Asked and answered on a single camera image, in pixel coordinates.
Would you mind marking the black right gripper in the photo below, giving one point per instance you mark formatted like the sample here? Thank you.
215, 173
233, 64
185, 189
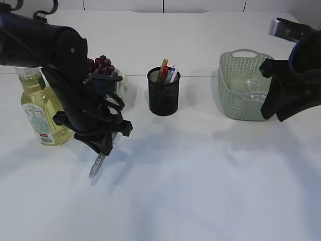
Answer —
286, 79

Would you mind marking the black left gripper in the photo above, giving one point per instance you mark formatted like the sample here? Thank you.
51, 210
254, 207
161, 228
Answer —
99, 139

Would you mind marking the silver glitter pen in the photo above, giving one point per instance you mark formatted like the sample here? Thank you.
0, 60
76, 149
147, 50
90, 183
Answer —
97, 163

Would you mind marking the clear plastic sheet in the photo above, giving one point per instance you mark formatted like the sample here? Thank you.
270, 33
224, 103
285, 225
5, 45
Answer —
257, 89

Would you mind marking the yellow tea bottle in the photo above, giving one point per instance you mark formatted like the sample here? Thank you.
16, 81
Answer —
40, 104

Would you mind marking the purple artificial grape bunch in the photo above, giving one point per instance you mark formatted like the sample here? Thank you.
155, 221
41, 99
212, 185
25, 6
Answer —
101, 65

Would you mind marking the red glitter pen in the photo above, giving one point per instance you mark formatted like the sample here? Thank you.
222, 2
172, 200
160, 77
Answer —
166, 73

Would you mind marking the pink scissors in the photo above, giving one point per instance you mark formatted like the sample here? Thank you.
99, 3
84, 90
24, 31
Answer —
173, 76

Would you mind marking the gold glitter pen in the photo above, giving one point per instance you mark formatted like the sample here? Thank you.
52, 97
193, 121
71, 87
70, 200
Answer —
159, 77

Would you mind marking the blue capped scissors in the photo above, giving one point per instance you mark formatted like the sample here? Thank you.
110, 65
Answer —
170, 74

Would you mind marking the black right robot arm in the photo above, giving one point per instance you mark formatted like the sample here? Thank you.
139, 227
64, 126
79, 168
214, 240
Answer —
305, 55

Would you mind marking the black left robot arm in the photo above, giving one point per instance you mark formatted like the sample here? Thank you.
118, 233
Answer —
89, 108

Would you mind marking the green plastic woven basket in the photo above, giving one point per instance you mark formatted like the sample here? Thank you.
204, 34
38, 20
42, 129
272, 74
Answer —
234, 68

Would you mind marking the green wavy glass plate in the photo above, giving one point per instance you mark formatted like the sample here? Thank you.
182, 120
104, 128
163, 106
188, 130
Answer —
122, 89

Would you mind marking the black mesh pen holder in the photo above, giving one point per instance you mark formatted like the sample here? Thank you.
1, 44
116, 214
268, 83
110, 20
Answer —
163, 98

